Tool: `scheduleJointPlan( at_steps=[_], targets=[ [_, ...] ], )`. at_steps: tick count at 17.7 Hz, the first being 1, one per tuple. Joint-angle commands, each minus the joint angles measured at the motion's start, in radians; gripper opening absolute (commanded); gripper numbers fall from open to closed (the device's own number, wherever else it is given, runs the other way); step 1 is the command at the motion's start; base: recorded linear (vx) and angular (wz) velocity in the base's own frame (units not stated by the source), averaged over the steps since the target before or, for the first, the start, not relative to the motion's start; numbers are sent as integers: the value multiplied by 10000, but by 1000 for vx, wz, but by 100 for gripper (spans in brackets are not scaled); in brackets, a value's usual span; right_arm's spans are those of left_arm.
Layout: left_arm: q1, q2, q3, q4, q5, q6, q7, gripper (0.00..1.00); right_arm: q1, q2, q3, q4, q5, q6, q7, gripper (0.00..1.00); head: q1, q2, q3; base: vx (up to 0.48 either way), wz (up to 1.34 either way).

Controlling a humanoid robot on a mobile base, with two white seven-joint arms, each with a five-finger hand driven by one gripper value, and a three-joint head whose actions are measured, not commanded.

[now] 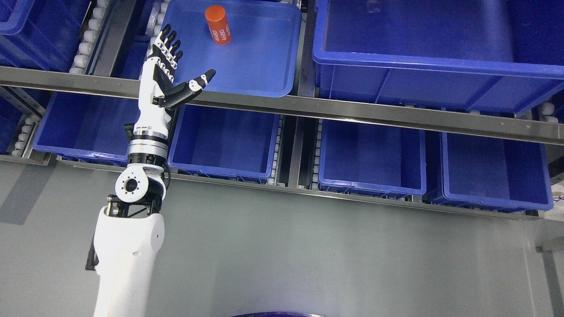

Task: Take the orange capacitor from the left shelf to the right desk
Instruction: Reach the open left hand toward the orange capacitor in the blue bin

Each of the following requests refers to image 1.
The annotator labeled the large blue bin upper right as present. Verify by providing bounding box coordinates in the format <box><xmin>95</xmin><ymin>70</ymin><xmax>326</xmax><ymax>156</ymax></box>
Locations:
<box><xmin>312</xmin><ymin>0</ymin><xmax>564</xmax><ymax>114</ymax></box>

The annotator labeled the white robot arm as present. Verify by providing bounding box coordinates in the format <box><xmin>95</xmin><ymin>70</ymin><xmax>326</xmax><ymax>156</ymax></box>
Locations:
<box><xmin>93</xmin><ymin>124</ymin><xmax>169</xmax><ymax>317</ymax></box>

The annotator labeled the blue bin upper left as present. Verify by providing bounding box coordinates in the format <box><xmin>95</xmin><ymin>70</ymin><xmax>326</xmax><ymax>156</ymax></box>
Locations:
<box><xmin>0</xmin><ymin>0</ymin><xmax>91</xmax><ymax>72</ymax></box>

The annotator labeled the blue bin lower far left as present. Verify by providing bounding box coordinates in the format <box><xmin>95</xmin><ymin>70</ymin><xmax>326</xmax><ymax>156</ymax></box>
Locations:
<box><xmin>33</xmin><ymin>42</ymin><xmax>150</xmax><ymax>167</ymax></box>

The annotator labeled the blue bin lower right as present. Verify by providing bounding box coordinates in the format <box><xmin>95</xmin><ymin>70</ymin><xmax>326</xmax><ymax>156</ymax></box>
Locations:
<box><xmin>426</xmin><ymin>132</ymin><xmax>553</xmax><ymax>213</ymax></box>

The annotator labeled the shallow blue tray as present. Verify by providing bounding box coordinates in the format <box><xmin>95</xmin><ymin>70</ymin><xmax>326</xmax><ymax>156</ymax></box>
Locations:
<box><xmin>163</xmin><ymin>0</ymin><xmax>302</xmax><ymax>98</ymax></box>

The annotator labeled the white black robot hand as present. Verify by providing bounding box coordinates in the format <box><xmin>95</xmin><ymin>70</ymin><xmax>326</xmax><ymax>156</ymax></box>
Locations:
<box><xmin>133</xmin><ymin>24</ymin><xmax>217</xmax><ymax>135</ymax></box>

